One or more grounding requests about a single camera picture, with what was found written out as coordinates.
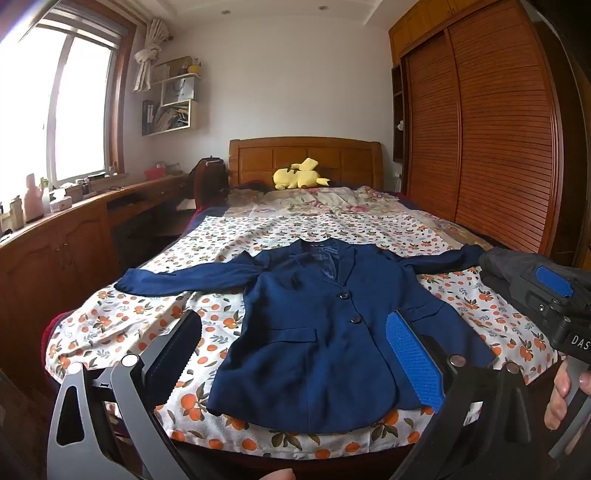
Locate floral quilt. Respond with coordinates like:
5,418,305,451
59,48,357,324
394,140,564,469
226,185,467,234

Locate orange print bed sheet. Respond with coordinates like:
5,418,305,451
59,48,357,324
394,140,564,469
44,203,561,462

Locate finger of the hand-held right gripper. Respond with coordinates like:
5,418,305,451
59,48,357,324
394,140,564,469
517,265,578,320

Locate yellow plush toy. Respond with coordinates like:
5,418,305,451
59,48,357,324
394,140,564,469
272,158,331,190

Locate wooden bed headboard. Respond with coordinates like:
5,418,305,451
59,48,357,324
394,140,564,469
228,137,385,189

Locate wooden slatted wardrobe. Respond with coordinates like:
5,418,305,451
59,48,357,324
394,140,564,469
389,0,571,266

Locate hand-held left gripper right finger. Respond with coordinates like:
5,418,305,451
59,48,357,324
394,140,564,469
385,310,536,480

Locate navy blue blazer jacket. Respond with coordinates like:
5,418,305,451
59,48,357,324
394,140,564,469
115,237,499,435

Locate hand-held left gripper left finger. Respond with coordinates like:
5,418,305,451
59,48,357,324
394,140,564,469
46,309,204,480

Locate brown chair with bag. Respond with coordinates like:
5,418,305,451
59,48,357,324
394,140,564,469
189,157,230,209

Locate white wall shelf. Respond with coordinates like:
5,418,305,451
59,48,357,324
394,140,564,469
141,74,204,137

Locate white paper bag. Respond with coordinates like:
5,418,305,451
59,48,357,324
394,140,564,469
168,76,197,102

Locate tied cream curtain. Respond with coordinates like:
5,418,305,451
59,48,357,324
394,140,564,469
133,18,170,93

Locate person's right hand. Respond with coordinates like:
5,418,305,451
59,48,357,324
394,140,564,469
544,359,591,431

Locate long wooden desk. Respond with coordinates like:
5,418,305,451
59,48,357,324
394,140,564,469
0,173,195,374

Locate wood framed window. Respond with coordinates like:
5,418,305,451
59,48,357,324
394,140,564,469
0,7,139,197

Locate pink bottle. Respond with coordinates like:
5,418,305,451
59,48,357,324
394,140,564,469
23,174,45,223

